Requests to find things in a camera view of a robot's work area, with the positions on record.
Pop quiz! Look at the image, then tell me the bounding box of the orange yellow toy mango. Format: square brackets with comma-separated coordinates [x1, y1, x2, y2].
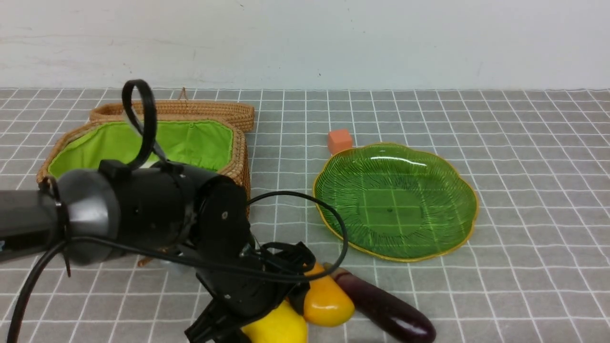
[303, 276, 356, 327]

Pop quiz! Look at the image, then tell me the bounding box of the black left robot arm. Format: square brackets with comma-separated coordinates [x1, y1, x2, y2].
[1, 160, 315, 343]

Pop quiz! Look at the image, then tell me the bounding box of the grey checked tablecloth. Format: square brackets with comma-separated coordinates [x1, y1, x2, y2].
[0, 88, 610, 343]

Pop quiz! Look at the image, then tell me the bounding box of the yellow toy lemon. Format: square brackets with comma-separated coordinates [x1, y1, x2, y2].
[241, 300, 308, 343]

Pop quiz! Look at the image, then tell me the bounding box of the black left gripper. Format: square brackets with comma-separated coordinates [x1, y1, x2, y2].
[184, 242, 316, 343]

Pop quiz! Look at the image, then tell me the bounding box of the green glass leaf plate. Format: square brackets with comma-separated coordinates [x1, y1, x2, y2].
[312, 142, 479, 263]

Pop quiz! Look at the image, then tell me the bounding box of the woven rattan basket green lining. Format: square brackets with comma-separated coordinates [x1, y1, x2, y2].
[37, 118, 251, 267]

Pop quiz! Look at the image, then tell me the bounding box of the woven rattan basket lid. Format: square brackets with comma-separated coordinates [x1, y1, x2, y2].
[89, 98, 255, 132]

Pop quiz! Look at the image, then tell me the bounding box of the small orange cube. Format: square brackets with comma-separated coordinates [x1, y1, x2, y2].
[327, 129, 354, 155]

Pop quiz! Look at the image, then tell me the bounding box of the purple toy eggplant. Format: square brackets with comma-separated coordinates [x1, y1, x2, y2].
[330, 268, 437, 343]

